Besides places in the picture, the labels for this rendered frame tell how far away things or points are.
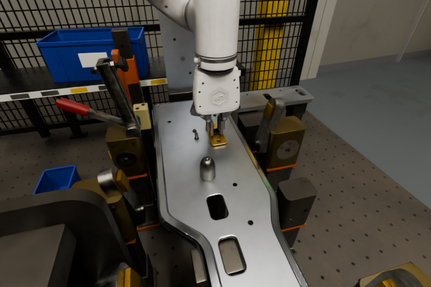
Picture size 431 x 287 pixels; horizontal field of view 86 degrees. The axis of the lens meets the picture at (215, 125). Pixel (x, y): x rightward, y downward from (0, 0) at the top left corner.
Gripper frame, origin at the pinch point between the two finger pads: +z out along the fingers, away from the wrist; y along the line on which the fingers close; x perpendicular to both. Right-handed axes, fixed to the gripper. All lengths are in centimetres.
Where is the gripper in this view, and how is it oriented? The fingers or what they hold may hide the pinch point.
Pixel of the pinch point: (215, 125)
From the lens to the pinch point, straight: 57.3
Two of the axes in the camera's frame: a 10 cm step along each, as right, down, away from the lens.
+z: -0.1, 8.1, 5.9
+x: -2.5, -5.7, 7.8
